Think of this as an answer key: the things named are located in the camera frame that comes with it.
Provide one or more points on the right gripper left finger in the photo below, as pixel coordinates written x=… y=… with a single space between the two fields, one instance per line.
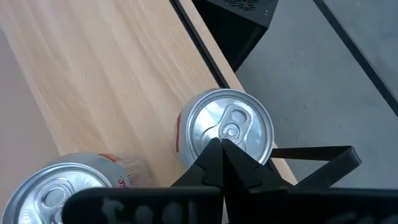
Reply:
x=208 y=171

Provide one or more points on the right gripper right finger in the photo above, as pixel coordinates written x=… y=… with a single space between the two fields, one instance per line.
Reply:
x=242 y=174

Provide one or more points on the wooden shelf with black frame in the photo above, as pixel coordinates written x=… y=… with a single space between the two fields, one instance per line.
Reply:
x=109 y=77

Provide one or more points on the black aluminium table frame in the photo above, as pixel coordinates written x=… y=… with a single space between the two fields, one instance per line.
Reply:
x=199 y=43

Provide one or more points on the black floor tape strip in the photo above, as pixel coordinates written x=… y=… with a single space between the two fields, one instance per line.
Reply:
x=357 y=56

